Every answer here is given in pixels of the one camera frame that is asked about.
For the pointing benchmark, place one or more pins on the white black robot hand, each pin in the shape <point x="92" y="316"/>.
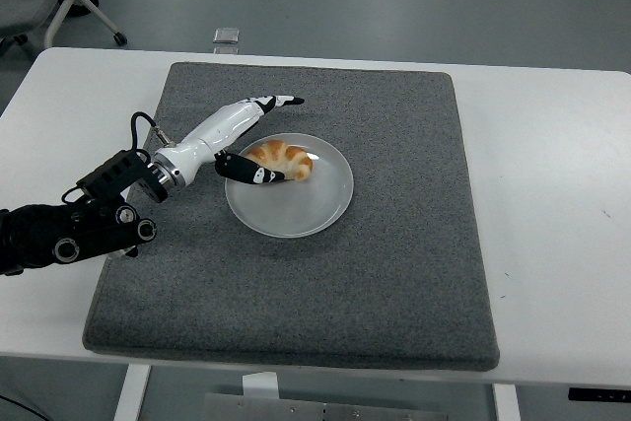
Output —
<point x="217" y="127"/>

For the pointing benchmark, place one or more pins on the orange croissant bread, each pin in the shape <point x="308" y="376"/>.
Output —
<point x="286" y="157"/>

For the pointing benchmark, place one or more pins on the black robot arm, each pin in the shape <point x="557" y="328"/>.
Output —
<point x="74" y="229"/>

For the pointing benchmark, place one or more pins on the pale grey round plate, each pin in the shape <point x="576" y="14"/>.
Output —
<point x="305" y="204"/>

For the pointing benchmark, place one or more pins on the metal floor socket cover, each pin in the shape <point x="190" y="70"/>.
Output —
<point x="227" y="35"/>

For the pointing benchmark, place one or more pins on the grey felt mat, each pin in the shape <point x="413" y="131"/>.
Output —
<point x="296" y="293"/>

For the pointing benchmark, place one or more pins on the white paper label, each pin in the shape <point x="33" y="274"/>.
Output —
<point x="259" y="384"/>

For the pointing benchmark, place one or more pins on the white table leg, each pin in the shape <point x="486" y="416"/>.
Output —
<point x="130" y="394"/>
<point x="506" y="403"/>

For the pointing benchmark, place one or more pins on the black table control panel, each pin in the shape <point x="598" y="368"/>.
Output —
<point x="599" y="394"/>

